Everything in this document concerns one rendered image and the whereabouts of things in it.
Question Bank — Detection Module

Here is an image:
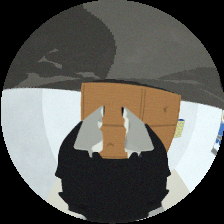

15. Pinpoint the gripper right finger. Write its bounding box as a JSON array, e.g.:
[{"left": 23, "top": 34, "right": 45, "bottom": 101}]
[{"left": 121, "top": 107, "right": 171, "bottom": 177}]

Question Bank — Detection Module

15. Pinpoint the brown wooden drawer front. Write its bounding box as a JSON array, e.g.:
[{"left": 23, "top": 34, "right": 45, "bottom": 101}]
[
  {"left": 142, "top": 89, "right": 180, "bottom": 125},
  {"left": 99, "top": 128, "right": 128, "bottom": 157},
  {"left": 152, "top": 127, "right": 175, "bottom": 150},
  {"left": 84, "top": 85, "right": 142, "bottom": 125}
]

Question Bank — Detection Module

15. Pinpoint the tan wooden chest of drawers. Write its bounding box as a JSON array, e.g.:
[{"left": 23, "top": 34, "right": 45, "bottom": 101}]
[{"left": 81, "top": 82, "right": 181, "bottom": 159}]

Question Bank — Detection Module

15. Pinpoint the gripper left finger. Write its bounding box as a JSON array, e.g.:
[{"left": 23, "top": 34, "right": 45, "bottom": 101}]
[{"left": 55, "top": 105, "right": 104, "bottom": 179}]

